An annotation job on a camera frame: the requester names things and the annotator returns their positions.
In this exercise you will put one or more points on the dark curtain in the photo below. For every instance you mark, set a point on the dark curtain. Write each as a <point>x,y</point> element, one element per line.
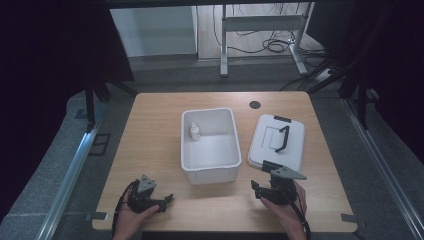
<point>50,66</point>
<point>393,60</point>

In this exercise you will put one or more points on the person's right hand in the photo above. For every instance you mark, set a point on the person's right hand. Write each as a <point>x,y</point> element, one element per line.
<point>286,216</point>

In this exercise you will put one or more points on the grey metal desk frame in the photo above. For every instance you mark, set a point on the grey metal desk frame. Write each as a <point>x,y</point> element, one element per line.
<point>260,23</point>

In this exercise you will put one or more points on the black square floor frame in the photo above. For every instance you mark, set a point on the black square floor frame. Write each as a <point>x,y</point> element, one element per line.
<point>99,144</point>

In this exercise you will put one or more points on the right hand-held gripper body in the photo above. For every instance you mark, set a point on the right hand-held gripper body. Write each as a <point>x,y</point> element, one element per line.
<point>282,188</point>

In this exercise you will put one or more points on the aluminium rail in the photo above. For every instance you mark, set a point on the aluminium rail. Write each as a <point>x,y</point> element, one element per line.
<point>383,166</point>
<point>71,180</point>

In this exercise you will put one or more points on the small white dropper bottle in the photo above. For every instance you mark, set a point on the small white dropper bottle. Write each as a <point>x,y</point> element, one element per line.
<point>195,131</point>

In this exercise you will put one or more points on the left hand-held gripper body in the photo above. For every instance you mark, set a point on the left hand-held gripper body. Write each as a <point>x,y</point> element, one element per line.
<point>141,196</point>

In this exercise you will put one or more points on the white plastic storage box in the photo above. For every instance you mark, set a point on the white plastic storage box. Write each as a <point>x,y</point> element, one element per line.
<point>210,143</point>

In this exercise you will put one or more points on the black tripod stand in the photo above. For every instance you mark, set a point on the black tripod stand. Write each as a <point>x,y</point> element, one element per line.
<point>353,83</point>
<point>96,96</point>

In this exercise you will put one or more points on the person's left hand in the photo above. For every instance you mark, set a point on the person's left hand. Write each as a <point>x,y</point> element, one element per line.
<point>131,221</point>

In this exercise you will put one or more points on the grey tape piece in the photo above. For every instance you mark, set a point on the grey tape piece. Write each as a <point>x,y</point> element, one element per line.
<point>97,216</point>
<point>349,218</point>

